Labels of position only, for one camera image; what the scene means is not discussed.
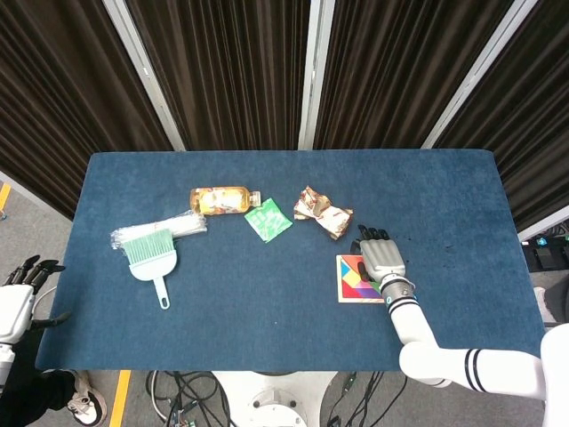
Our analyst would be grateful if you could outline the blue felt table cover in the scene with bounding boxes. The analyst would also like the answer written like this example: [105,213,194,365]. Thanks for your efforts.
[34,149,557,373]

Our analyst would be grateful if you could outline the mint green hand brush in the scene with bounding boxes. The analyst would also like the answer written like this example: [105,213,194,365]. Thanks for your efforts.
[121,228,181,311]

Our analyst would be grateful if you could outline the grey metal frame post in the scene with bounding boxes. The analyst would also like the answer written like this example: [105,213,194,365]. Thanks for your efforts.
[421,0,540,150]
[296,0,335,151]
[100,0,187,152]

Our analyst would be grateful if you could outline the crumpled beige snack wrapper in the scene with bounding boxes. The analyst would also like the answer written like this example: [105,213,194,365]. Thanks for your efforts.
[292,185,356,242]

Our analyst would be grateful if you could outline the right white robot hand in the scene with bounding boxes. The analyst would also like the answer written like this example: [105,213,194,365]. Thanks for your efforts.
[350,224,408,284]

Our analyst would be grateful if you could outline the amber tea bottle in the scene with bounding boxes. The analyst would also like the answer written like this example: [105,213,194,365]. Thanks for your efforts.
[189,185,262,217]

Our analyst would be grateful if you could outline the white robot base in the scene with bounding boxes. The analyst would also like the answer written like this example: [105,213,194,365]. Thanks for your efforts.
[212,371,339,427]

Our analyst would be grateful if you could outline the grey metal frame rail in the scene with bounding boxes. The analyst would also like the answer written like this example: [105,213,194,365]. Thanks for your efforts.
[517,217,569,242]

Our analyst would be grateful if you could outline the clear plastic pack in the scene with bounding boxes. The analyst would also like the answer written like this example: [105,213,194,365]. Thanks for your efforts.
[109,212,210,251]

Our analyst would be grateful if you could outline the white sneaker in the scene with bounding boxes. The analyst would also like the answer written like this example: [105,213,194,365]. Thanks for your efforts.
[66,371,108,426]

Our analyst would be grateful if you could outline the green snack packet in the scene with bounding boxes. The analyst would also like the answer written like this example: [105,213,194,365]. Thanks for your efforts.
[243,198,293,245]

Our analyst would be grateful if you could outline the dark brown curtain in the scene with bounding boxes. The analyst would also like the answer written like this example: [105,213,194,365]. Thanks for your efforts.
[126,0,312,151]
[433,0,569,232]
[313,0,519,151]
[0,0,175,220]

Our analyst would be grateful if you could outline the black floor device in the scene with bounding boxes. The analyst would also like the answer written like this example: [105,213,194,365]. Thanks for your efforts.
[522,235,569,272]

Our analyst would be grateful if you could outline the tangram puzzle tray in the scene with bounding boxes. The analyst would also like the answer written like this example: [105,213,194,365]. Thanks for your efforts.
[335,254,387,306]

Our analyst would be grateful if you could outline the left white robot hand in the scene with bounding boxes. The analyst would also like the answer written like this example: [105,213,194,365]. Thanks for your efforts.
[0,254,72,343]

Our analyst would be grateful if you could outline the black floor cable tangle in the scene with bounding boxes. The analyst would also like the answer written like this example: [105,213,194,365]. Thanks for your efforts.
[326,371,388,427]
[148,371,235,427]

